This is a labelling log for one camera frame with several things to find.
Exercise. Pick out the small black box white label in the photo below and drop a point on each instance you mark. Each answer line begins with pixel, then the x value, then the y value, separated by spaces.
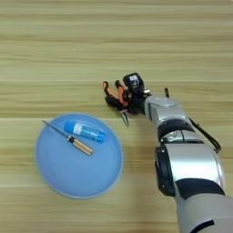
pixel 133 82

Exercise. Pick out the blue glue tube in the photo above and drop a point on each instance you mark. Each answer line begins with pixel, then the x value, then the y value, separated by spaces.
pixel 88 132

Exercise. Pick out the orange black needle-nose pliers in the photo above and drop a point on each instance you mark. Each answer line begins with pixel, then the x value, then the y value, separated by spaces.
pixel 122 95

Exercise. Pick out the round blue plate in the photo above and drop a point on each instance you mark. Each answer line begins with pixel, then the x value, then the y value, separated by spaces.
pixel 79 176

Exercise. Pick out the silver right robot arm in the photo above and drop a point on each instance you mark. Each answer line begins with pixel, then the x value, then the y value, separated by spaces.
pixel 188 164

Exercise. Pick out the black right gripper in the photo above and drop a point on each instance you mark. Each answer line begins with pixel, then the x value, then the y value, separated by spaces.
pixel 138 104

